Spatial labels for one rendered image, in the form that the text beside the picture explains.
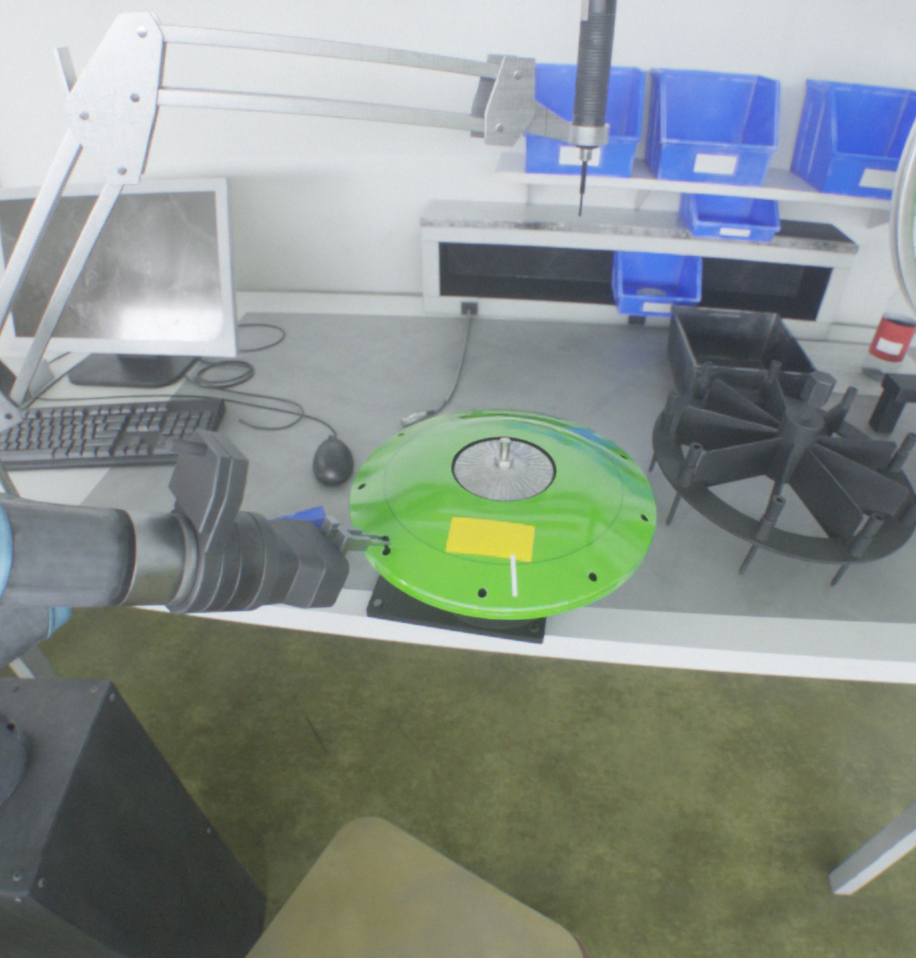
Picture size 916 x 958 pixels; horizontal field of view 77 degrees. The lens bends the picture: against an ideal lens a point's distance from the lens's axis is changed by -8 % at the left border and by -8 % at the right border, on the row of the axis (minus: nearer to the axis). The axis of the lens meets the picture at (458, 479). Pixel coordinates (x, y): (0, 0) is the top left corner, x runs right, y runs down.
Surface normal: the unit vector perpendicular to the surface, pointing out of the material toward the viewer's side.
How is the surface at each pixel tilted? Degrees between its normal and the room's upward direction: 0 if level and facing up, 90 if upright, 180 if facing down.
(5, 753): 71
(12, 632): 79
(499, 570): 23
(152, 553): 59
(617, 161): 100
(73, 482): 0
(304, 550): 32
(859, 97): 90
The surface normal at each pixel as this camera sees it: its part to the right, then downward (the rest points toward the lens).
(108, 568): 0.76, 0.09
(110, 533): 0.70, -0.51
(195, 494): -0.63, -0.11
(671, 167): -0.12, 0.74
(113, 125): 0.30, 0.60
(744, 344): -0.12, 0.57
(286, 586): 0.76, 0.49
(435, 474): -0.09, -0.76
